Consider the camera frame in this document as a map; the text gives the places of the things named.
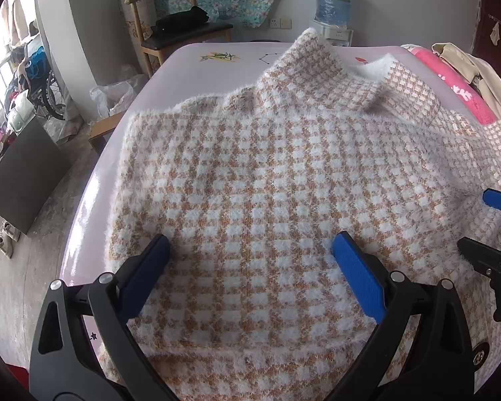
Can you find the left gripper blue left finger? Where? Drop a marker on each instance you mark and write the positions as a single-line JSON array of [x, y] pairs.
[[138, 275]]

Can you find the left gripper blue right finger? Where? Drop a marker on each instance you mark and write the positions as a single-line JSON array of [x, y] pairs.
[[365, 274]]

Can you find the beige white houndstooth fuzzy coat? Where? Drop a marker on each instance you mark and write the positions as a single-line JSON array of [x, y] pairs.
[[409, 174]]

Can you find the black clothing on chair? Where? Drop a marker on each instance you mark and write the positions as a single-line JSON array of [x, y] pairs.
[[181, 22]]

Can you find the cream beige jacket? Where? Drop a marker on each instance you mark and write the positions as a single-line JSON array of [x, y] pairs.
[[475, 71]]

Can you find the pink floral blanket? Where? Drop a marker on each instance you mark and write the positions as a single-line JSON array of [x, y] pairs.
[[462, 90]]

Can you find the dark grey board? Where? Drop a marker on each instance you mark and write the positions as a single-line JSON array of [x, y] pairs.
[[30, 169]]

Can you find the white plastic bag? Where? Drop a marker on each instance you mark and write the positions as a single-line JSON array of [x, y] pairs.
[[117, 97]]

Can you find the light pink printed bed sheet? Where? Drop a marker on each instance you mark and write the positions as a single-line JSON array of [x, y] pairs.
[[183, 75]]

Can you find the wheelchair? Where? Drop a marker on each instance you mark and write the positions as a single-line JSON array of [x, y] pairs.
[[44, 93]]

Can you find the wooden chair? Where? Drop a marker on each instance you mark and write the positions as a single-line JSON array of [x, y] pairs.
[[160, 47]]

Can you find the white water dispenser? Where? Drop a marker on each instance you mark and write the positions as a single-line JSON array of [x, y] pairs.
[[338, 35]]

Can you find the blue water bottle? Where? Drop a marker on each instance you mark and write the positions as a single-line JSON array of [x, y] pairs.
[[333, 12]]

